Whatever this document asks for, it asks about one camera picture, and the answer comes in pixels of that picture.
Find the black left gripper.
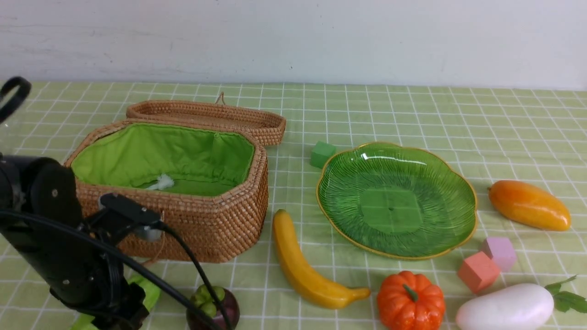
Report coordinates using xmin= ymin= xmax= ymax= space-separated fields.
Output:
xmin=60 ymin=257 xmax=143 ymax=323

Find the green cucumber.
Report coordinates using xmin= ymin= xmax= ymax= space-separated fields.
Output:
xmin=71 ymin=274 xmax=160 ymax=330

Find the purple mangosteen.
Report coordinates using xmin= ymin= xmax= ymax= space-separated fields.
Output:
xmin=185 ymin=284 xmax=240 ymax=330

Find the yellow banana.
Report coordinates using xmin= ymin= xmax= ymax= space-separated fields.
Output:
xmin=272 ymin=209 xmax=371 ymax=310

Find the orange pumpkin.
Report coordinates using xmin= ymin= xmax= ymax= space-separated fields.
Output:
xmin=376 ymin=271 xmax=446 ymax=330

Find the white radish with leaves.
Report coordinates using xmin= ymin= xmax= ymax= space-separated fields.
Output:
xmin=455 ymin=275 xmax=586 ymax=330

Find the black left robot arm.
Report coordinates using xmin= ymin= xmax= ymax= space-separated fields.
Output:
xmin=1 ymin=156 xmax=152 ymax=330

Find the woven rattan basket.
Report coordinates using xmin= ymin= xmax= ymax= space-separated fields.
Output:
xmin=65 ymin=119 xmax=268 ymax=263

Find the woven rattan basket lid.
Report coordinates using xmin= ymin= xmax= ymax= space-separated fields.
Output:
xmin=126 ymin=93 xmax=287 ymax=146

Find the green foam cube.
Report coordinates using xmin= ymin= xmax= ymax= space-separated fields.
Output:
xmin=310 ymin=141 xmax=336 ymax=169

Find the green glass plate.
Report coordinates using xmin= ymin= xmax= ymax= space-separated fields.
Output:
xmin=316 ymin=142 xmax=479 ymax=260

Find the salmon foam cube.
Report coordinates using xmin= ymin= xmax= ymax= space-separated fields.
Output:
xmin=457 ymin=251 xmax=501 ymax=294

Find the pink foam cube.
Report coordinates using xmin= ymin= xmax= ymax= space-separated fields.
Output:
xmin=479 ymin=236 xmax=517 ymax=272

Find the orange mango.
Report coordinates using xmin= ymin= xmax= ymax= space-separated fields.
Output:
xmin=487 ymin=180 xmax=571 ymax=231

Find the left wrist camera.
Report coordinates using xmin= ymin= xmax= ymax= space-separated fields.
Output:
xmin=92 ymin=193 xmax=163 ymax=243

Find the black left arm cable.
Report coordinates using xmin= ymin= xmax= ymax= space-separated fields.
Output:
xmin=0 ymin=76 xmax=234 ymax=330

